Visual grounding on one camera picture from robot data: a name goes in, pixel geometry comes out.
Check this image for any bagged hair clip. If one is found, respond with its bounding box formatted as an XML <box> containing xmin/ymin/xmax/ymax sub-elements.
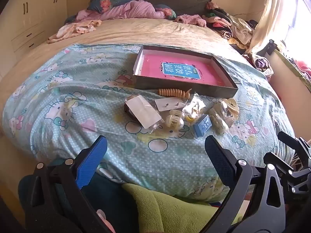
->
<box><xmin>208</xmin><ymin>102</ymin><xmax>237</xmax><ymax>134</ymax></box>

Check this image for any purple crumpled garment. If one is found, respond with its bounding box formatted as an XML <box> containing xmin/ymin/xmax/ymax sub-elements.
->
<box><xmin>243</xmin><ymin>52</ymin><xmax>274</xmax><ymax>75</ymax></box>

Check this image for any pink duvet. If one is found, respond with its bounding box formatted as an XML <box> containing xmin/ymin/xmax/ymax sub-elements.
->
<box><xmin>76</xmin><ymin>0</ymin><xmax>172</xmax><ymax>21</ymax></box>

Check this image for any red wristwatch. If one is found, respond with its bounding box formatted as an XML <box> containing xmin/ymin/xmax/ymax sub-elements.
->
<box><xmin>124</xmin><ymin>95</ymin><xmax>163</xmax><ymax>130</ymax></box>

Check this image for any cat print teal blanket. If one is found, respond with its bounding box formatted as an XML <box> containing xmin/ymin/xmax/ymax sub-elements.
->
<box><xmin>2</xmin><ymin>42</ymin><xmax>295</xmax><ymax>203</ymax></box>

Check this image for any small blue box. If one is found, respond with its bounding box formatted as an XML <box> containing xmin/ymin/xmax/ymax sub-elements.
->
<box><xmin>193</xmin><ymin>115</ymin><xmax>212</xmax><ymax>137</ymax></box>

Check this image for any small floral pillow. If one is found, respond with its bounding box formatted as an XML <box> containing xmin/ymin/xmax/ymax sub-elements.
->
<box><xmin>155</xmin><ymin>5</ymin><xmax>177</xmax><ymax>20</ymax></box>

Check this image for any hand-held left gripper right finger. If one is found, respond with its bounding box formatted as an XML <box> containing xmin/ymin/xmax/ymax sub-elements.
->
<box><xmin>205</xmin><ymin>135</ymin><xmax>287</xmax><ymax>233</ymax></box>

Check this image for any pile of clothes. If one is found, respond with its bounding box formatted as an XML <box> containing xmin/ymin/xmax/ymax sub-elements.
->
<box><xmin>206</xmin><ymin>1</ymin><xmax>258</xmax><ymax>52</ymax></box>

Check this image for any white card hair clip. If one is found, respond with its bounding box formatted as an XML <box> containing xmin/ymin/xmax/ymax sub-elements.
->
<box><xmin>154</xmin><ymin>97</ymin><xmax>187</xmax><ymax>112</ymax></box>

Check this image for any dark teal cloth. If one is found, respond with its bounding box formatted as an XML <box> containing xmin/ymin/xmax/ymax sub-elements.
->
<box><xmin>18</xmin><ymin>158</ymin><xmax>156</xmax><ymax>233</ymax></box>

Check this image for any beige bedspread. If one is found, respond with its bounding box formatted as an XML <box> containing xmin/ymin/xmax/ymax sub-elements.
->
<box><xmin>12</xmin><ymin>18</ymin><xmax>243</xmax><ymax>78</ymax></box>

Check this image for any pale peach garment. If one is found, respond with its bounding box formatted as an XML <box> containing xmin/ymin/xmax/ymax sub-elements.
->
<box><xmin>47</xmin><ymin>19</ymin><xmax>102</xmax><ymax>44</ymax></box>

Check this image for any grey cardboard box tray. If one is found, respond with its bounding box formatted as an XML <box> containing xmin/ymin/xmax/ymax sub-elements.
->
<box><xmin>132</xmin><ymin>45</ymin><xmax>238</xmax><ymax>99</ymax></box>

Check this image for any pink fuzzy garment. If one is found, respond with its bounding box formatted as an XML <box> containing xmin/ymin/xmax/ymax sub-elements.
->
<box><xmin>175</xmin><ymin>14</ymin><xmax>207</xmax><ymax>28</ymax></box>

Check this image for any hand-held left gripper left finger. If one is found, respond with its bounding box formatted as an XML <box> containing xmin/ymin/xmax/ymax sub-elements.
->
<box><xmin>18</xmin><ymin>135</ymin><xmax>114</xmax><ymax>233</ymax></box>

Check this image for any cream curtain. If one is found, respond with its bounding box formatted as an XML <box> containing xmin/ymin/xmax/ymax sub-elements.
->
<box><xmin>245</xmin><ymin>0</ymin><xmax>296</xmax><ymax>54</ymax></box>

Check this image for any cream wardrobe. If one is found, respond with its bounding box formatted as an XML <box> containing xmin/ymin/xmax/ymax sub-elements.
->
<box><xmin>0</xmin><ymin>0</ymin><xmax>69</xmax><ymax>55</ymax></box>

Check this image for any large floral pillow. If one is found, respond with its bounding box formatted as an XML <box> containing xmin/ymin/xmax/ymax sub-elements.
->
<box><xmin>87</xmin><ymin>0</ymin><xmax>141</xmax><ymax>12</ymax></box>

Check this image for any small cream pearl hair claw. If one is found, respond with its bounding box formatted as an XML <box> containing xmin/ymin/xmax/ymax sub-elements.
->
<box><xmin>166</xmin><ymin>109</ymin><xmax>185</xmax><ymax>130</ymax></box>

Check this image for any large cream hair claw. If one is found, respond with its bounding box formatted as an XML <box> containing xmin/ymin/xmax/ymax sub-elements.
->
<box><xmin>223</xmin><ymin>98</ymin><xmax>240</xmax><ymax>117</ymax></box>

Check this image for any yellow ring in clear bag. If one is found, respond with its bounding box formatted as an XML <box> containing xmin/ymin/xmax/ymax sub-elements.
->
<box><xmin>182</xmin><ymin>93</ymin><xmax>207</xmax><ymax>123</ymax></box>

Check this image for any green fleece garment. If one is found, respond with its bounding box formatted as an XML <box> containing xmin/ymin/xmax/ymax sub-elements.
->
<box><xmin>121</xmin><ymin>183</ymin><xmax>234</xmax><ymax>233</ymax></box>

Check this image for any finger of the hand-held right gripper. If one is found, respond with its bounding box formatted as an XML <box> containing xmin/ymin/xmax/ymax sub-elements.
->
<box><xmin>263</xmin><ymin>152</ymin><xmax>311</xmax><ymax>193</ymax></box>
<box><xmin>278</xmin><ymin>131</ymin><xmax>311</xmax><ymax>159</ymax></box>

